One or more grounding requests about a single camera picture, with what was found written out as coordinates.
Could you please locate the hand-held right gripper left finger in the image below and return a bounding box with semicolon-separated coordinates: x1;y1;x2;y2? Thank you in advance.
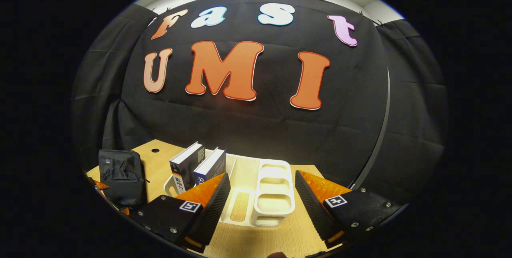
130;173;232;252

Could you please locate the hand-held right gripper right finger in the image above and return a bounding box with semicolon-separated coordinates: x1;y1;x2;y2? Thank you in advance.
295;170;402;249

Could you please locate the black schoolbag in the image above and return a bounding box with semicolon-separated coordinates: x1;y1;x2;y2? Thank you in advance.
98;149;148;206

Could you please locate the blue book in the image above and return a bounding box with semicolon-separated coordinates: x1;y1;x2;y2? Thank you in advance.
193;147;227;186

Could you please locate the white bookshelf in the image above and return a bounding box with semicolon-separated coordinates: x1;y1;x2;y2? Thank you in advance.
163;149;296;227

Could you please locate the black book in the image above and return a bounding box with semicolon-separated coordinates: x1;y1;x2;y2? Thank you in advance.
169;142;206;194

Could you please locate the grey metal pole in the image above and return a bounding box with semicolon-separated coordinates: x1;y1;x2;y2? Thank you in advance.
352;68;391;188

